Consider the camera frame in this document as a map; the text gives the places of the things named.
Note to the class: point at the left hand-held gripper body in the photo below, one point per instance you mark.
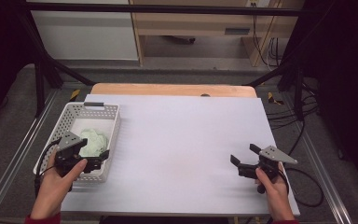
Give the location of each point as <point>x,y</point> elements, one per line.
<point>70,143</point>

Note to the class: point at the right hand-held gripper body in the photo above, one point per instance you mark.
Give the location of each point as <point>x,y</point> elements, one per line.
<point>276,154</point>

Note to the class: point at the pale green plastic bag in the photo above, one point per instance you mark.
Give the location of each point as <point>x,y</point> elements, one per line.
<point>93,143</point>

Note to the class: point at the white perforated plastic basket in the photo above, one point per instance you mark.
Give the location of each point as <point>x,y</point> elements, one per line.
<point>74,113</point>

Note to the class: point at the person's right hand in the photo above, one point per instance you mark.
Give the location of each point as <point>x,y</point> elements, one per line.
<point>278,199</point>

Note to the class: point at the person's left hand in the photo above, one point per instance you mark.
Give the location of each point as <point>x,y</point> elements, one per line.
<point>51,193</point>

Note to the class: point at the yellow black floor tape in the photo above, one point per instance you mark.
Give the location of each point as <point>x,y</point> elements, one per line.
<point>274,99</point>
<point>74,95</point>

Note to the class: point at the white table board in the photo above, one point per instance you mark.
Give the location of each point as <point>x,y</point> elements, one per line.
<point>174,155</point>

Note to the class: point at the black metal stand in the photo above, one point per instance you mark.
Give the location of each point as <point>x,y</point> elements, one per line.
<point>292,71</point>
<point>43,68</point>

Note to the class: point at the light wooden table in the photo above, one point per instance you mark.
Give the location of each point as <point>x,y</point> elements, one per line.
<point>167,89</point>

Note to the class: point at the dark curtain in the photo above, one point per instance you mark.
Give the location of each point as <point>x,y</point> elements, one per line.
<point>0,62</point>
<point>348,77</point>

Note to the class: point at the white cabinet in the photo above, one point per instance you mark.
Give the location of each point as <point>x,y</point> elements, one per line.
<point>84,34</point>

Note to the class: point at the grey desk label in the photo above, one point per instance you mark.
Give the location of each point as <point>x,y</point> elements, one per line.
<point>236,31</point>

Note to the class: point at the light wooden desk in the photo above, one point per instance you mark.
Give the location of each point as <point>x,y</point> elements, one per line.
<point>192,23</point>

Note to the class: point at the black metal crossbar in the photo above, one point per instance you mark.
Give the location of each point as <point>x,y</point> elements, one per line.
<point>167,9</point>

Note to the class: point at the aluminium floor rail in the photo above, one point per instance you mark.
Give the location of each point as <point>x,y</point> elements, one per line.
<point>15,155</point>
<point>326,177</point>

